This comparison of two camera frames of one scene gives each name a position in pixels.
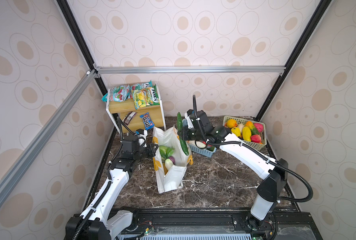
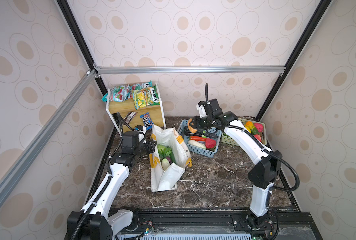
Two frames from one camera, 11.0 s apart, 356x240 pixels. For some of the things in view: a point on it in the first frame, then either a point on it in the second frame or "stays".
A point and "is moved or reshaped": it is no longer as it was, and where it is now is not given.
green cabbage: [162, 149] stays
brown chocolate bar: [128, 118] stays
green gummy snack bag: [119, 93] stays
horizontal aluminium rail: [189, 70] stays
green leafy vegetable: [167, 152] is moved or reshaped
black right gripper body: [190, 133] to [203, 122]
